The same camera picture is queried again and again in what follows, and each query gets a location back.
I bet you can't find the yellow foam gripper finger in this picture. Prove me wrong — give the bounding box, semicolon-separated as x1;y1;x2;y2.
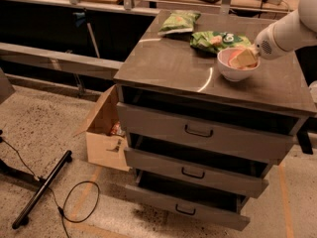
228;48;260;69

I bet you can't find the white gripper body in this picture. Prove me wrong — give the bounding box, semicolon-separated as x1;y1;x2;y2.
255;25;289;60

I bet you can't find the red apple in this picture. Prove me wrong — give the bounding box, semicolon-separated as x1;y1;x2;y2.
227;49;258;68

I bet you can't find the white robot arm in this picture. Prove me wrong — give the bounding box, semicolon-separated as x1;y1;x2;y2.
248;0;317;60

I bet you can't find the green chip bag front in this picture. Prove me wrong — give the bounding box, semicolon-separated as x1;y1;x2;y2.
190;31;251;54

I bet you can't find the green chip bag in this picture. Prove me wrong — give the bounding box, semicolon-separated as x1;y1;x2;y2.
190;31;251;54
158;10;201;36

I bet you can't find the green chip bag rear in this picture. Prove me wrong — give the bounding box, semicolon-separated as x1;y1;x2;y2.
158;10;201;36

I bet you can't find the top grey drawer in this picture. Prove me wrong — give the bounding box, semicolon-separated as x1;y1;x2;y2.
117;102;293;165

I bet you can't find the grey drawer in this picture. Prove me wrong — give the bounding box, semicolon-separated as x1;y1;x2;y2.
124;147;268;198
126;185;250;231
117;102;293;165

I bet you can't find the grey drawer cabinet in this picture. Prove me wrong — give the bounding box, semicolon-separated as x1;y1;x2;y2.
113;9;317;232

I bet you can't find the middle grey drawer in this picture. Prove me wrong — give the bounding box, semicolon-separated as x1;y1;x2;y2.
124;147;268;198

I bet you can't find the bottom grey drawer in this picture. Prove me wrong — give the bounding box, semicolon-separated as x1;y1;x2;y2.
126;185;250;231

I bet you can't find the cardboard box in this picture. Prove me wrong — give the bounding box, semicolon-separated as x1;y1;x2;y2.
74;86;129;172

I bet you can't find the metal railing beam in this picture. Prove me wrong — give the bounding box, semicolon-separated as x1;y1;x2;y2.
0;43;122;80

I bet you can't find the black stand leg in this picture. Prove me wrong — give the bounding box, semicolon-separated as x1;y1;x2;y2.
12;150;72;230

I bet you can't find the black cable on floor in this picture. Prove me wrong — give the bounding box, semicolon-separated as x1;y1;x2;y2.
0;136;101;238

